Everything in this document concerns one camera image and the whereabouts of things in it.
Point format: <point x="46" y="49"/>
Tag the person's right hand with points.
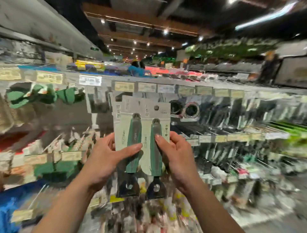
<point x="182" y="163"/>

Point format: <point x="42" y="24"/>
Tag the person's left hand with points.
<point x="108" y="165"/>

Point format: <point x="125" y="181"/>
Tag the black headed green peeler packet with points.
<point x="156" y="127"/>
<point x="133" y="127"/>

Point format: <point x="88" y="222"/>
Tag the kitchen tools display rack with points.
<point x="144" y="79"/>

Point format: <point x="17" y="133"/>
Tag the person's left forearm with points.
<point x="67" y="211"/>

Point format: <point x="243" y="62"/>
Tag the person's right forearm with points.
<point x="211" y="211"/>

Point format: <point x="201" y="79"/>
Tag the green foliage ceiling decor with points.
<point x="225" y="48"/>

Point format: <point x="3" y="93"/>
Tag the white promo sign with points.
<point x="292" y="72"/>

